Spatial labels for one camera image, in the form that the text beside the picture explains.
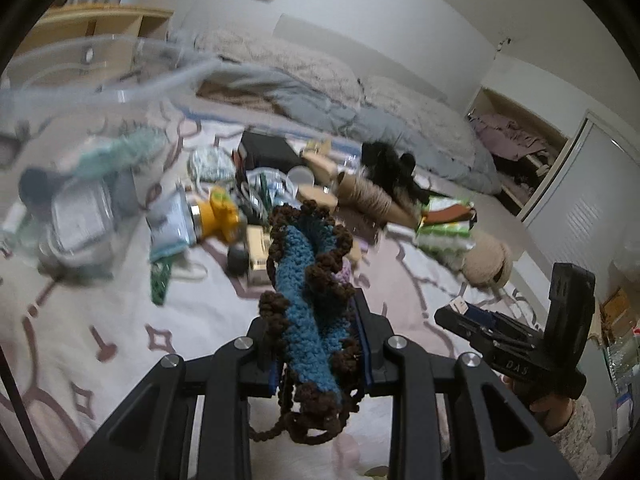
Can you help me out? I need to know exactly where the white sliding door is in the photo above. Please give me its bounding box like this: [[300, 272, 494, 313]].
[[520, 110, 640, 311]]

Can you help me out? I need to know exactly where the green dotted tissue pouch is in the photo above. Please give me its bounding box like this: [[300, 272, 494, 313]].
[[415, 197, 476, 261]]

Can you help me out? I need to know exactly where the person's right forearm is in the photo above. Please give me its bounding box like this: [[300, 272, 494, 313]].
[[544, 395, 608, 473]]

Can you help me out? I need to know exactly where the clear plastic storage bin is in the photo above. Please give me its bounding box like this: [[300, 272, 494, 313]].
[[0, 35, 226, 281]]

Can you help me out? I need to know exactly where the wooden bedside shelf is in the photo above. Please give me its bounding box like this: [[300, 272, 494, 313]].
[[22, 2, 176, 88]]

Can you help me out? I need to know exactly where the grey duvet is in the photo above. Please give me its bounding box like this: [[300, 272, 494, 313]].
[[200, 67, 501, 196]]

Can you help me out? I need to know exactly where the white cup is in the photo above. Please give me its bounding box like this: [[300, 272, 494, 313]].
[[287, 166, 315, 188]]

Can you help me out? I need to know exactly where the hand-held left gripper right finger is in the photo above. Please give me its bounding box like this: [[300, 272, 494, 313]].
[[352, 295, 578, 480]]

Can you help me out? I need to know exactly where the small oval wooden block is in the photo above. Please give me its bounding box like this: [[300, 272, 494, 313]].
[[297, 185, 338, 211]]

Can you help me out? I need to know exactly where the white sachet packet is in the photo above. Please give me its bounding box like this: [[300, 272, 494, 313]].
[[150, 195, 198, 261]]

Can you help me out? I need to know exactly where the cardboard box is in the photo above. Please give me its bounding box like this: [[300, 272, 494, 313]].
[[600, 287, 632, 333]]

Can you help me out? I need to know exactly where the rope spool on cardboard cone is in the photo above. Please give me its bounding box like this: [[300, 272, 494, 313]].
[[337, 172, 421, 228]]

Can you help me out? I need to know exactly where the light blue wet wipes pack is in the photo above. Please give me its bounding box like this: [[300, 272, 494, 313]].
[[70, 127, 168, 183]]

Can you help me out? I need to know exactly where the pile of clothes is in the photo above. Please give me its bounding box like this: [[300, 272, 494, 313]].
[[470, 112, 548, 161]]

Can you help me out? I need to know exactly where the black box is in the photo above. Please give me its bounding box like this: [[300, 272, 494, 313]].
[[240, 131, 303, 171]]

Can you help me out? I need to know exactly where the person's right hand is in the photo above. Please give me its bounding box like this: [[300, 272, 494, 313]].
[[529, 396, 577, 436]]

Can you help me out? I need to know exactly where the clear plastic bag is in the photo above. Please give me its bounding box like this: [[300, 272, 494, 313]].
[[47, 182, 113, 256]]

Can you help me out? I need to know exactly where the green hair clip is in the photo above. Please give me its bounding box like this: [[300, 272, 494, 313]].
[[150, 255, 173, 306]]

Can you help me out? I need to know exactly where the beige textured pillow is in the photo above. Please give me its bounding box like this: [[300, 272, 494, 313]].
[[192, 30, 363, 106], [360, 77, 476, 161]]

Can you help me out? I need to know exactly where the blue brown crocheted pouch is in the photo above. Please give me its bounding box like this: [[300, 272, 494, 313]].
[[250, 200, 366, 446]]

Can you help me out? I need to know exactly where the flat wooden piece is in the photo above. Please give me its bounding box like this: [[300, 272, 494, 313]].
[[302, 152, 336, 178]]

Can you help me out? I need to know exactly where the yellow toy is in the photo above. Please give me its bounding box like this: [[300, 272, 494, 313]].
[[192, 187, 246, 246]]

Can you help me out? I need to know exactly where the floral fabric pouch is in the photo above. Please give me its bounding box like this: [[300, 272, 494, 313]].
[[189, 146, 236, 183]]

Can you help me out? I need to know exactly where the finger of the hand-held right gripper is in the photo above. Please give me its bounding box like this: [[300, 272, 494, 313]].
[[434, 307, 501, 361], [467, 305, 543, 343]]

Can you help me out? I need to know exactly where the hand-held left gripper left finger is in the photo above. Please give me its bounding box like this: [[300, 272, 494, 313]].
[[60, 317, 278, 480]]

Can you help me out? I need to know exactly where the black feathery accessory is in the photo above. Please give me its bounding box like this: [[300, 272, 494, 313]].
[[361, 141, 431, 201]]

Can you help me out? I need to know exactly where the small tan box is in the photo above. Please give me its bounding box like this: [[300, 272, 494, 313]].
[[246, 225, 273, 273]]

